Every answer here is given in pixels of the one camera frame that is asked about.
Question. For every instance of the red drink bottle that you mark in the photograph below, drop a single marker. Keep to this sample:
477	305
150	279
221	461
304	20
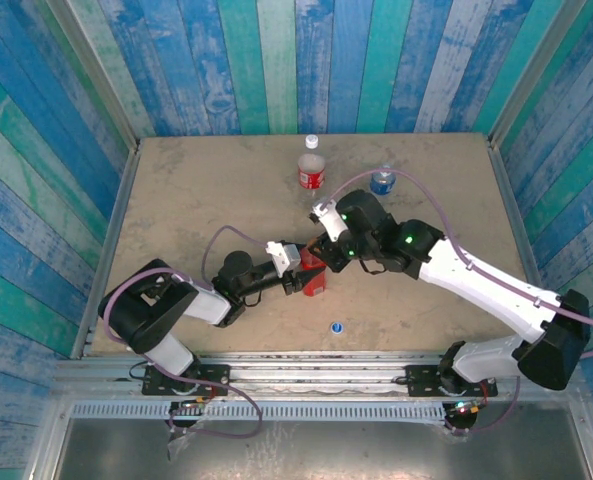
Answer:
317	289

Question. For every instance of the blue label water bottle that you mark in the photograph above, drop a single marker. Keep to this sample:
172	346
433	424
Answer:
382	186

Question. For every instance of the blue bottle cap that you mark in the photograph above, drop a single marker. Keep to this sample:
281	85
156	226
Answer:
337	328

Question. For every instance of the clear bottle red label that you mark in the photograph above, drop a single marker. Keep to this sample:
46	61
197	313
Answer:
311	177

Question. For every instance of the white bottle cap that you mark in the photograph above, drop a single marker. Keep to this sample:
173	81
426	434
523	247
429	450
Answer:
312	142

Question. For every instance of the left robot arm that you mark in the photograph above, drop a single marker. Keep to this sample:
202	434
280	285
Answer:
208	305

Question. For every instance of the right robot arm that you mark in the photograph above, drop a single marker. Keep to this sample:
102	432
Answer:
476	285

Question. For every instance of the left controller board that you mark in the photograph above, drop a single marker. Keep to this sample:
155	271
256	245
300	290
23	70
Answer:
191	404

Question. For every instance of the controller board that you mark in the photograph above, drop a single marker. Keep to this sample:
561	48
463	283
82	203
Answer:
468	409
191	404

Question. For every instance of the grey metal base sheet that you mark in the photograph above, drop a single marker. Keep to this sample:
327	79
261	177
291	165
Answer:
351	450

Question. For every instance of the right controller board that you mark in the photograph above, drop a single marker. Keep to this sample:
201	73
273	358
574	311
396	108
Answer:
468	409

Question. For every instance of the aluminium frame rail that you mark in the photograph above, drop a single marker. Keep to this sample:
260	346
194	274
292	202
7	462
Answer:
316	375

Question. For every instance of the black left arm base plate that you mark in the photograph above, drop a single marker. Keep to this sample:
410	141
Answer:
211	374

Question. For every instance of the aluminium table side rail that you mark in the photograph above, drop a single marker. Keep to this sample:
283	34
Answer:
118	210
513	210

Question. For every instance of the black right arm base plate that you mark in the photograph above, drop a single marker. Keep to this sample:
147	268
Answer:
421	375

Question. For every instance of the aluminium corner post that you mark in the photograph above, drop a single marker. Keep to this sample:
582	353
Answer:
97	75
537	75

